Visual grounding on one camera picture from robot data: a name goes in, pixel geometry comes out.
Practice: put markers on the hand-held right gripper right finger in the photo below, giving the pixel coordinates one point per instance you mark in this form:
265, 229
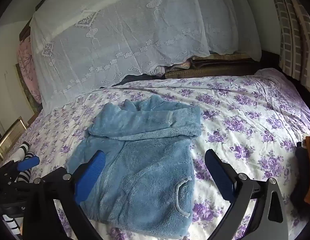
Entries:
220, 177

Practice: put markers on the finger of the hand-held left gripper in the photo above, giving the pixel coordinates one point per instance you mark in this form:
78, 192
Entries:
27, 163

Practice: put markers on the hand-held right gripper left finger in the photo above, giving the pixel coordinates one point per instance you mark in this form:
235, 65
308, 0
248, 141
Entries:
90, 176

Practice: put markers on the blue fleece jacket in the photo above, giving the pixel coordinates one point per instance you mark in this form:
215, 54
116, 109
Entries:
145, 167

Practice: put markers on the striped black white cloth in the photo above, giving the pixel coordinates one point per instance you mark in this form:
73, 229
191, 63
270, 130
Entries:
23, 152

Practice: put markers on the purple floral bed sheet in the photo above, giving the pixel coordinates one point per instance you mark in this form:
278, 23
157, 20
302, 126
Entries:
245, 120

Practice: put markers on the pink patterned cloth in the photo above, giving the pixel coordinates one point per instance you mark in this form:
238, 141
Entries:
26, 62

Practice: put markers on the folded brown blankets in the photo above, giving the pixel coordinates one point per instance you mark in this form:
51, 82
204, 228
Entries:
212, 65

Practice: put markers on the pale bundled cloth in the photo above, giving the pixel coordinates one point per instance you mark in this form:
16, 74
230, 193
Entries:
161, 70

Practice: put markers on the white lace cover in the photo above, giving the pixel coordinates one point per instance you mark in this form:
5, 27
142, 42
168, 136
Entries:
120, 42

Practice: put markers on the grey checked curtain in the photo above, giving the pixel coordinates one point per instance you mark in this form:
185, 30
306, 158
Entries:
292, 42

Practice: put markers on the gold picture frame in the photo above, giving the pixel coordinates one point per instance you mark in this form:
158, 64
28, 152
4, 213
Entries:
10, 133

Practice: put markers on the dark wooden bed frame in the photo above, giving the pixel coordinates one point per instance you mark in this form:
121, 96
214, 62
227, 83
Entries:
25, 31

